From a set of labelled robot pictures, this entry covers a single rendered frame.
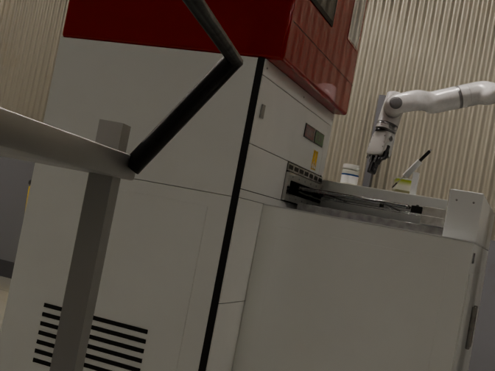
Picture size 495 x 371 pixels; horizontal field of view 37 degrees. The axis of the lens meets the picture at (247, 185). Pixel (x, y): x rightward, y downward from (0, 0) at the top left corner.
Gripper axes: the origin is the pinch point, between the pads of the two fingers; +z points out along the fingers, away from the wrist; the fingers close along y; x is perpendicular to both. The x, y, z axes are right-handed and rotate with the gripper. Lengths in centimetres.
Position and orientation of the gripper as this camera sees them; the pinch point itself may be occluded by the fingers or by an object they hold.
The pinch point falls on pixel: (372, 168)
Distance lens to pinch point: 292.1
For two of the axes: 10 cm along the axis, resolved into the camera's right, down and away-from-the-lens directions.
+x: -7.9, -3.7, -4.8
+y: -5.0, -0.5, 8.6
